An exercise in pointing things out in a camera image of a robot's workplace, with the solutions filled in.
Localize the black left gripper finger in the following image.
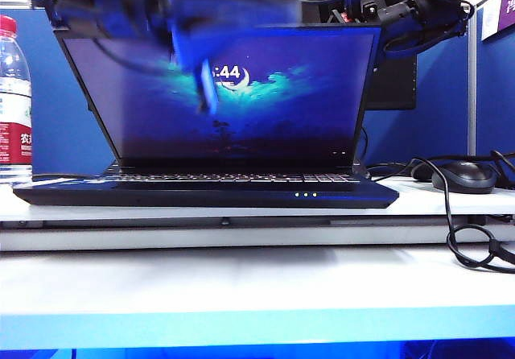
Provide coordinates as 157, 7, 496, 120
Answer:
195, 59, 221, 115

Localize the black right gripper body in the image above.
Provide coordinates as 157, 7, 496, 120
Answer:
332, 0, 387, 25

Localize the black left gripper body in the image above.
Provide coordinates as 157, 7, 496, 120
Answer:
160, 0, 303, 74

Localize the black Hasee laptop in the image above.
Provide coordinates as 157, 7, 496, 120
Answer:
12, 23, 400, 209

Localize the black ASUS computer monitor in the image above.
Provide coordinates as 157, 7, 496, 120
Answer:
299, 0, 418, 111

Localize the blue cubicle partition panel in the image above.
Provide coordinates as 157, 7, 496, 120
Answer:
476, 28, 515, 159
0, 6, 471, 177

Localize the purple and white poster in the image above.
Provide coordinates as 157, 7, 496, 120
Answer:
481, 0, 515, 42

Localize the clear water bottle red cap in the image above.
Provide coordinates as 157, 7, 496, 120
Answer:
0, 14, 34, 185

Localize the black grey computer mouse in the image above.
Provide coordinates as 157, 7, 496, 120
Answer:
431, 160, 498, 195

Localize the thin black monitor cable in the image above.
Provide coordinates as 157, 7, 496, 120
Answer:
360, 127, 369, 171

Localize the silver partition post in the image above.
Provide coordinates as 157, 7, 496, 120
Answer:
468, 2, 479, 157

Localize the black cable bundle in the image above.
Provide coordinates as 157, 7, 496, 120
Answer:
490, 149, 515, 189

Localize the black looping mouse cable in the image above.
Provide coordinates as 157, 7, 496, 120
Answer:
410, 156, 515, 274

